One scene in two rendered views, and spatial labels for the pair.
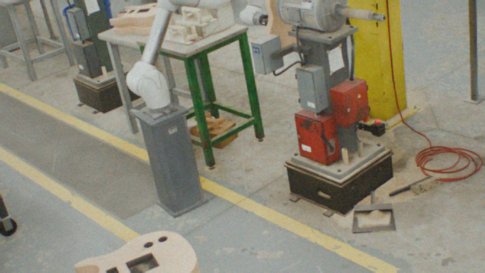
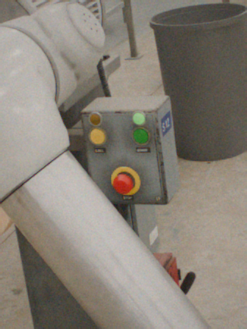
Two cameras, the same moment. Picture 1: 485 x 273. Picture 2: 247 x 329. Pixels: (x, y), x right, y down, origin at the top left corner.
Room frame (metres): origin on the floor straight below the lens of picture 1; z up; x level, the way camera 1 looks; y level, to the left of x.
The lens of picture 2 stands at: (4.97, 1.28, 1.62)
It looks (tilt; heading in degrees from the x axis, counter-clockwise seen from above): 20 degrees down; 239
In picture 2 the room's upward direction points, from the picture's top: 8 degrees counter-clockwise
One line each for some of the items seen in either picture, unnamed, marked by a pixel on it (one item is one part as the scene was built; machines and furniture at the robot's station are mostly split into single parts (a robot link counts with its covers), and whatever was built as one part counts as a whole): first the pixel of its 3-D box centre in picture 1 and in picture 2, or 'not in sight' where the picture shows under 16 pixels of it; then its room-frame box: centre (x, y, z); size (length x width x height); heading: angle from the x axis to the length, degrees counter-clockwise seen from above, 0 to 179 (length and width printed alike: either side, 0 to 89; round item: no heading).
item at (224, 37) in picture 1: (201, 81); not in sight; (5.02, 0.30, 0.55); 0.62 x 0.58 x 0.76; 37
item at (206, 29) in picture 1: (198, 26); not in sight; (5.01, 0.23, 0.98); 0.27 x 0.16 x 0.09; 41
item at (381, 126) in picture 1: (366, 126); not in sight; (3.99, -0.73, 0.46); 0.25 x 0.07 x 0.08; 37
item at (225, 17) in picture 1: (213, 14); not in sight; (5.10, 0.11, 1.02); 0.27 x 0.15 x 0.17; 41
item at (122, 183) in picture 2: not in sight; (124, 182); (4.11, -0.15, 0.97); 0.04 x 0.04 x 0.04; 37
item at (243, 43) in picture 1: (251, 88); not in sight; (4.95, -0.07, 0.45); 0.05 x 0.05 x 0.90; 37
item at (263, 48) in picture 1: (278, 58); (131, 152); (4.03, -0.25, 0.99); 0.24 x 0.21 x 0.26; 37
